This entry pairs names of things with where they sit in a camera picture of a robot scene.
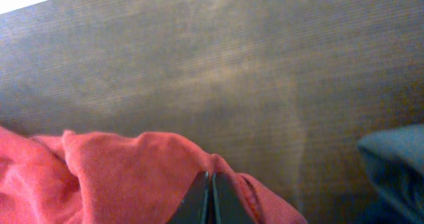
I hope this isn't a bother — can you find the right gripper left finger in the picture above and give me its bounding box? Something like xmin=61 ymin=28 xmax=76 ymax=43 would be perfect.
xmin=167 ymin=172 xmax=209 ymax=224

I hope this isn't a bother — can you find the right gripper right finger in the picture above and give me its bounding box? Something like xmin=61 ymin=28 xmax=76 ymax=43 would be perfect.
xmin=212 ymin=172 xmax=255 ymax=224

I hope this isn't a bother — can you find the orange t-shirt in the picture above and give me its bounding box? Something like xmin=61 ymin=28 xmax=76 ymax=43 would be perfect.
xmin=1 ymin=129 xmax=305 ymax=223

